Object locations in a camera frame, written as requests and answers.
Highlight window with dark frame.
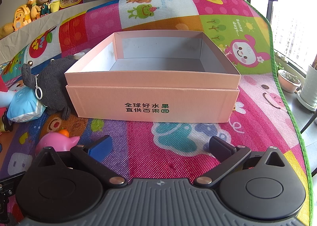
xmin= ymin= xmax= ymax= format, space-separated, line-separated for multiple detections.
xmin=266 ymin=0 xmax=317 ymax=60

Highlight pink rubber duck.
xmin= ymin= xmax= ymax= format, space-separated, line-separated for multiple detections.
xmin=35 ymin=129 xmax=81 ymax=153

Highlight grey windowsill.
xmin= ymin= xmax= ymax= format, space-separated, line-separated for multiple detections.
xmin=271 ymin=49 xmax=317 ymax=147

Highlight yellow duck plush backpack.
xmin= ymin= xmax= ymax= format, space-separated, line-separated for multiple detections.
xmin=12 ymin=3 xmax=33 ymax=31

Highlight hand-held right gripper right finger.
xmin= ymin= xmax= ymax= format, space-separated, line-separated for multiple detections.
xmin=197 ymin=136 xmax=286 ymax=188

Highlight long yellow plush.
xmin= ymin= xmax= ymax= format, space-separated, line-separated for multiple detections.
xmin=0 ymin=22 xmax=15 ymax=40

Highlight blue tissue packet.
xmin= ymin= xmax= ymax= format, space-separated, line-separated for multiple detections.
xmin=7 ymin=87 xmax=47 ymax=121

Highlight pink cardboard box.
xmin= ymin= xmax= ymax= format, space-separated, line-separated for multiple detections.
xmin=64 ymin=31 xmax=241 ymax=124

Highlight pink flower pot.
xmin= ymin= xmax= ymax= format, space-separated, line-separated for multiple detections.
xmin=277 ymin=69 xmax=302 ymax=93

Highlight white flower pot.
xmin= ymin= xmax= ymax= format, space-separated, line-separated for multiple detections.
xmin=297 ymin=58 xmax=317 ymax=112

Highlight colourful cartoon play mat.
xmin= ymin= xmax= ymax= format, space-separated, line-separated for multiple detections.
xmin=0 ymin=0 xmax=311 ymax=226

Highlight baby doll green overalls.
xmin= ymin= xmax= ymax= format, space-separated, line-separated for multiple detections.
xmin=37 ymin=0 xmax=53 ymax=16

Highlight orange plush animal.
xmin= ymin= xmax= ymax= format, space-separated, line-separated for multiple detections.
xmin=27 ymin=0 xmax=42 ymax=20

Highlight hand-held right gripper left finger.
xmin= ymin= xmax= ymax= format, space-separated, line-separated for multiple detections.
xmin=36 ymin=135 xmax=125 ymax=187

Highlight white banana plush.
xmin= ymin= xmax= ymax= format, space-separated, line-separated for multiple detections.
xmin=48 ymin=0 xmax=61 ymax=13

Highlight grey plush toy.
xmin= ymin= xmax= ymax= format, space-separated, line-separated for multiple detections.
xmin=21 ymin=55 xmax=83 ymax=120

